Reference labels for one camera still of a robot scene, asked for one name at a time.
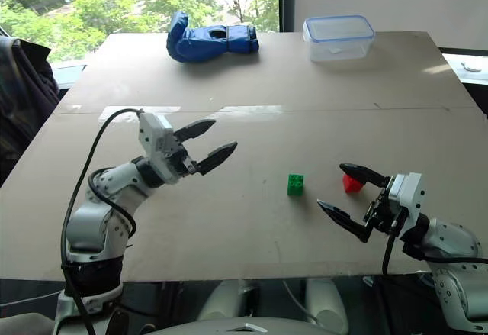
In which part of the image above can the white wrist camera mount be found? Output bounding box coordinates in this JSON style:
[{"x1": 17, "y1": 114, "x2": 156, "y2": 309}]
[
  {"x1": 388, "y1": 172, "x2": 426, "y2": 237},
  {"x1": 137, "y1": 112, "x2": 181, "y2": 184}
]

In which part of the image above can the grey robot torso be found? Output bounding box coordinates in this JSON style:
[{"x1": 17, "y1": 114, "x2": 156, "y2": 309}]
[{"x1": 146, "y1": 314, "x2": 344, "y2": 335}]

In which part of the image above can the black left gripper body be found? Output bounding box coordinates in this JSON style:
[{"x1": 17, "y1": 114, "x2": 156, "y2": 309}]
[{"x1": 163, "y1": 130, "x2": 201, "y2": 179}]

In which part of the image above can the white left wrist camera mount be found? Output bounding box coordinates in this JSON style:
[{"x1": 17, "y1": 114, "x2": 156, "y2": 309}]
[{"x1": 137, "y1": 112, "x2": 181, "y2": 184}]

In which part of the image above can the short black left arm cable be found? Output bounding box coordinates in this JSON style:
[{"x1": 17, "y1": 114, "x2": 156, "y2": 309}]
[{"x1": 88, "y1": 166, "x2": 137, "y2": 239}]

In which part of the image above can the clear plastic box blue lid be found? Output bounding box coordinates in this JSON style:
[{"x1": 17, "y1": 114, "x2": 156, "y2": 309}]
[{"x1": 303, "y1": 14, "x2": 376, "y2": 63}]

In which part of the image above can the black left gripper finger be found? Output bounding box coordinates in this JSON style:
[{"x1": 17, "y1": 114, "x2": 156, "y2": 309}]
[
  {"x1": 196, "y1": 140, "x2": 239, "y2": 176},
  {"x1": 174, "y1": 118, "x2": 217, "y2": 142}
]

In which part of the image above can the green toy brick cube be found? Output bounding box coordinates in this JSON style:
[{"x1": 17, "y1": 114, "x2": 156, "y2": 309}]
[{"x1": 287, "y1": 173, "x2": 306, "y2": 198}]

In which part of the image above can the dark plaid jacket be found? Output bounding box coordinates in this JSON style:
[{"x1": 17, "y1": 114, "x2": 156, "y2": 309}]
[{"x1": 0, "y1": 36, "x2": 61, "y2": 185}]

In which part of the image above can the white rounded robot leg shell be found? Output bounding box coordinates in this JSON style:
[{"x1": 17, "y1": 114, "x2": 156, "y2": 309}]
[
  {"x1": 304, "y1": 278, "x2": 350, "y2": 335},
  {"x1": 197, "y1": 279, "x2": 261, "y2": 323}
]

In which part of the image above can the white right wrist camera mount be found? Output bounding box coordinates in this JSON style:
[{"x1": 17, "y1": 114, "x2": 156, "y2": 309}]
[{"x1": 388, "y1": 172, "x2": 426, "y2": 237}]

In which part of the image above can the blue boxing glove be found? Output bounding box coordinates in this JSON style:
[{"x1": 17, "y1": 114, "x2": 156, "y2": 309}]
[{"x1": 165, "y1": 11, "x2": 261, "y2": 64}]

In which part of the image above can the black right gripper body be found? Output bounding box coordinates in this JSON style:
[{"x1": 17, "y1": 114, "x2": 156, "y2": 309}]
[{"x1": 364, "y1": 176, "x2": 407, "y2": 237}]

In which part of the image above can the long black left arm cable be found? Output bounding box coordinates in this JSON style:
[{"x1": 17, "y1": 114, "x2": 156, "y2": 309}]
[{"x1": 60, "y1": 108, "x2": 145, "y2": 335}]

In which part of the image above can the thin white cable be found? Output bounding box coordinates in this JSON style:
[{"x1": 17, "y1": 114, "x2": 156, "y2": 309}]
[{"x1": 281, "y1": 280, "x2": 319, "y2": 323}]

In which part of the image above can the red toy brick cube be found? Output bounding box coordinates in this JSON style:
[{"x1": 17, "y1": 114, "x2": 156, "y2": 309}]
[{"x1": 342, "y1": 174, "x2": 364, "y2": 194}]

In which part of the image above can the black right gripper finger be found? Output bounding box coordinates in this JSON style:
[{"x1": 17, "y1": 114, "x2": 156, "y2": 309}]
[
  {"x1": 316, "y1": 198, "x2": 377, "y2": 244},
  {"x1": 339, "y1": 163, "x2": 393, "y2": 189}
]

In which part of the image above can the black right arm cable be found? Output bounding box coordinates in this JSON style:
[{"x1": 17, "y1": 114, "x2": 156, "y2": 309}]
[{"x1": 382, "y1": 212, "x2": 406, "y2": 277}]

